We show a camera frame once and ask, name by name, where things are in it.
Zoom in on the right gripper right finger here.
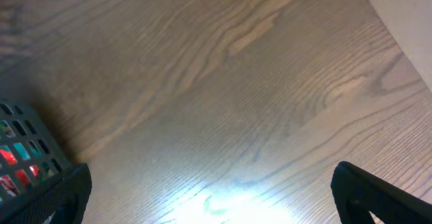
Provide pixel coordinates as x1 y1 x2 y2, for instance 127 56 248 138
331 161 431 224

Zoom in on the grey plastic basket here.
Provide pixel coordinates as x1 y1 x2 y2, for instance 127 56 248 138
1 99 71 204

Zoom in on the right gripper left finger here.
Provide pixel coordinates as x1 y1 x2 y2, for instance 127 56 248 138
1 163 92 224

